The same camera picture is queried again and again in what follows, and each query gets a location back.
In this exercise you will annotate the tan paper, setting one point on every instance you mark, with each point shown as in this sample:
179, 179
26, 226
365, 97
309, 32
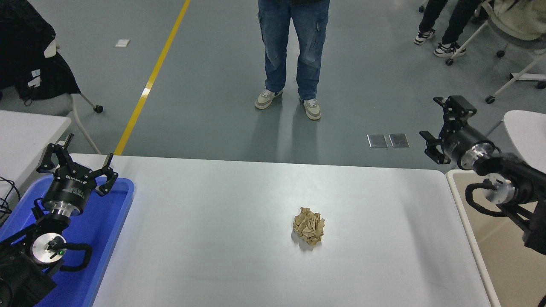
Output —
308, 226

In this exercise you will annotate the person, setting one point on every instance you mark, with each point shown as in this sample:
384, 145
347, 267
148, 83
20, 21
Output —
275, 42
456, 17

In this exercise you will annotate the large pale bin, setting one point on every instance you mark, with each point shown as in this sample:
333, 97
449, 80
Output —
482, 247

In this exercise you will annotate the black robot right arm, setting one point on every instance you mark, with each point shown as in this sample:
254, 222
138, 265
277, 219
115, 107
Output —
520, 179

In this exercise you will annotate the metal floor plate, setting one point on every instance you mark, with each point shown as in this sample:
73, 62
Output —
377, 141
399, 140

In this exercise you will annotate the black jacket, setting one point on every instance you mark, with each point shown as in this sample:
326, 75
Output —
25, 51

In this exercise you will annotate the grey white-legged wheeled chair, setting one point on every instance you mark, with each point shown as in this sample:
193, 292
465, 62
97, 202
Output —
517, 43

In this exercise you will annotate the blue plastic tray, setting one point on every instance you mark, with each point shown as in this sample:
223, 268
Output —
98, 222

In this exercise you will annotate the yellow floor tape line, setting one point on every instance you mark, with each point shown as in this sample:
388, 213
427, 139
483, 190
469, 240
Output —
150, 81

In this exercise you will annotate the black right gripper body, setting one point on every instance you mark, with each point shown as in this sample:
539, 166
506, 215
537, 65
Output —
463, 140

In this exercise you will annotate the white side table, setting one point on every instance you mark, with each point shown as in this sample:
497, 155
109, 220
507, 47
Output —
25, 136

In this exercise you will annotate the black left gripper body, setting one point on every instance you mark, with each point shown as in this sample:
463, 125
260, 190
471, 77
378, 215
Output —
68, 190

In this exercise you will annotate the white paper scrap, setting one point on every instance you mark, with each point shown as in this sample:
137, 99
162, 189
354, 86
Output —
122, 42

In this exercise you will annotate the cream coat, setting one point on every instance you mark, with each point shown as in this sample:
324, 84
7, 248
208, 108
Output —
521, 17

